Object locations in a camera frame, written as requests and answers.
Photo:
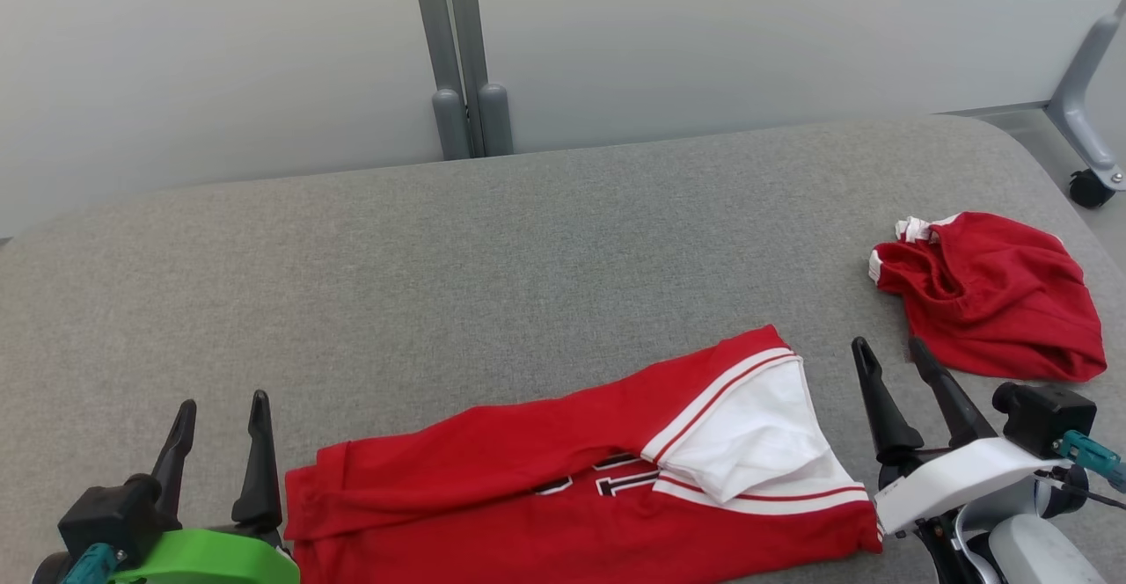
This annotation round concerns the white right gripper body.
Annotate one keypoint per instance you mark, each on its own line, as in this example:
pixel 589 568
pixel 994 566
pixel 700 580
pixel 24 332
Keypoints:
pixel 959 483

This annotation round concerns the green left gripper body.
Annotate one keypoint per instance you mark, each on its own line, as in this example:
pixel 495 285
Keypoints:
pixel 202 558

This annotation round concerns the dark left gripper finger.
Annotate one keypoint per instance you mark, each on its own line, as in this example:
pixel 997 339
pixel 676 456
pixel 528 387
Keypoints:
pixel 259 470
pixel 174 461

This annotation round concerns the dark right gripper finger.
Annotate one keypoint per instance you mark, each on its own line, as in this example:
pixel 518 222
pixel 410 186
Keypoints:
pixel 884 408
pixel 954 399

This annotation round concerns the red shorts with white band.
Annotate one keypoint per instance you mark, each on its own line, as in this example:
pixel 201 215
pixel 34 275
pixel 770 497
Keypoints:
pixel 1003 302

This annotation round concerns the red and white jersey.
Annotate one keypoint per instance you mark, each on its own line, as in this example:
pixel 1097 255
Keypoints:
pixel 528 496

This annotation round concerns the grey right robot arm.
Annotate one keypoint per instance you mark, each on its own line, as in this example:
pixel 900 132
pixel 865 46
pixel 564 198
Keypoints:
pixel 1029 549

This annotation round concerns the black caster wheel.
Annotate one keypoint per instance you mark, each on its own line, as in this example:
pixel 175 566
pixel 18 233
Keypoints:
pixel 1091 188

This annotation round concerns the grey metal partition leg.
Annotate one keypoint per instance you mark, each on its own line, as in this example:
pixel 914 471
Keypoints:
pixel 1078 100

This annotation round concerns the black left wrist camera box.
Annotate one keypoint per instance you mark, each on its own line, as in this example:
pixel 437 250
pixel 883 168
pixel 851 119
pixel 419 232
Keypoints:
pixel 110 518

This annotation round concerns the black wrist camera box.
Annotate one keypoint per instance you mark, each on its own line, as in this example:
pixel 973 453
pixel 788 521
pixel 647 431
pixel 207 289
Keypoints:
pixel 110 518
pixel 1047 417

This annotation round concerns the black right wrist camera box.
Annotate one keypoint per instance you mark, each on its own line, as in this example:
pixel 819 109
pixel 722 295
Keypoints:
pixel 1047 417

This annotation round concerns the grey double partition post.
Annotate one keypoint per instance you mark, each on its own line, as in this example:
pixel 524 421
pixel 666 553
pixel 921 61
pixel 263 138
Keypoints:
pixel 435 21

